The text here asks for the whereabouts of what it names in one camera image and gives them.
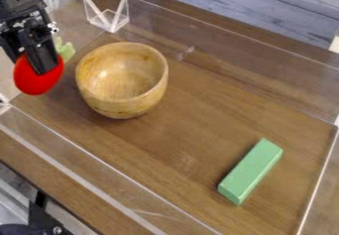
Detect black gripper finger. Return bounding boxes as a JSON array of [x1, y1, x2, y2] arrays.
[[0, 37, 22, 62], [17, 29, 58, 75]]

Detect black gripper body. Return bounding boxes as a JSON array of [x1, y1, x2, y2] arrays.
[[0, 10, 60, 48]]

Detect red toy strawberry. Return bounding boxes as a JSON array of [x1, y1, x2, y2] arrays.
[[12, 36, 77, 96]]

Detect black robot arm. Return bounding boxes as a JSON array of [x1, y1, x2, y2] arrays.
[[0, 0, 58, 75]]

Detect wooden bowl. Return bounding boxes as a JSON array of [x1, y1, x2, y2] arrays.
[[76, 42, 169, 119]]

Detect clear acrylic tray walls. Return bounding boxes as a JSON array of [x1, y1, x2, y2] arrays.
[[0, 0, 339, 235]]

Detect black clamp under table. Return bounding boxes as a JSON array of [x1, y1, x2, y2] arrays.
[[0, 190, 76, 235]]

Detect green rectangular block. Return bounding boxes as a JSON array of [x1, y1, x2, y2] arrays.
[[217, 139, 282, 205]]

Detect clear acrylic corner bracket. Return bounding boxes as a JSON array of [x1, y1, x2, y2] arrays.
[[82, 0, 129, 33]]

